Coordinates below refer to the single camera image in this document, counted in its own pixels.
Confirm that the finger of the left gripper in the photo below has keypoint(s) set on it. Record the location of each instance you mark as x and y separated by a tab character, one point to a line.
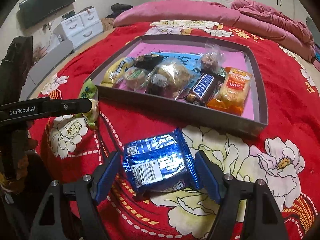
60	107

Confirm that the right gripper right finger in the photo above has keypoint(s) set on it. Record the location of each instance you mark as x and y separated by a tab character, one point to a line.
262	220

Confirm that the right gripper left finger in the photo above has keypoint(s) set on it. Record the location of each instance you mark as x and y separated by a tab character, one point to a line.
69	211

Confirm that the green milk candy bag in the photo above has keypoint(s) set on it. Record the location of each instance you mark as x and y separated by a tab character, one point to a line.
89	91

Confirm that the yellow wafer snack pack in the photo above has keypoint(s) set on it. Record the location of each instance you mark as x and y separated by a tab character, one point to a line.
117	71

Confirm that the round biscuit green label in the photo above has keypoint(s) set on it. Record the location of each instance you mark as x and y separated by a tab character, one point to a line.
136	79

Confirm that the dark brown cake pack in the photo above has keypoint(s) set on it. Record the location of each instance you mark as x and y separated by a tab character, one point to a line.
157	85

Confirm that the orange bread snack pack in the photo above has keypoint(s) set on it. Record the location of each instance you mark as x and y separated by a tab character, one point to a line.
233	92

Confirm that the snickers bar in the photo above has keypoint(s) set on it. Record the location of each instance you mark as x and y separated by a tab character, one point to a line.
203	90

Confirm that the clear bag walnut snack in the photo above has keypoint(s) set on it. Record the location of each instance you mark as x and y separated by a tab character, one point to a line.
212	59

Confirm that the clear bag brown pastry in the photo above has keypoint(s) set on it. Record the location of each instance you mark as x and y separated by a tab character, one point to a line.
177	74

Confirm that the red floral blanket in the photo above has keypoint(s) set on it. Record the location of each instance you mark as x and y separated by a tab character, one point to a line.
285	155

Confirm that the white drawer cabinet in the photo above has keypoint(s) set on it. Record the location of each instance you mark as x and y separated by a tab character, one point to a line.
80	28

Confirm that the brown knitted cloth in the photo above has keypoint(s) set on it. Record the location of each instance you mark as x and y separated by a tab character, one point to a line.
107	23

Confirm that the black television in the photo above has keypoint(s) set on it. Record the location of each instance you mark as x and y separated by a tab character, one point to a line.
31	12

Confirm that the black clothes pile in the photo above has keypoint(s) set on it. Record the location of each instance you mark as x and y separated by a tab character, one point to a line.
118	8

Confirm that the grey shallow box tray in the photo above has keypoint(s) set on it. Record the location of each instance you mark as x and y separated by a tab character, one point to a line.
253	119

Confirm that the beige bed sheet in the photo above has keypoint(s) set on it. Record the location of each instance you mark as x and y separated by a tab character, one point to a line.
312	73

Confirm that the blue purple folded cloth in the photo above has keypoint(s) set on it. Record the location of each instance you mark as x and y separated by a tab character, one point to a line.
316	61

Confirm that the grey padded headboard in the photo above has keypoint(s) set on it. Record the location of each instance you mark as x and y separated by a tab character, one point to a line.
314	30

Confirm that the pink quilt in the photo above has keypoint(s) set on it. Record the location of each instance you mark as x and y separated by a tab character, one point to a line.
251	16

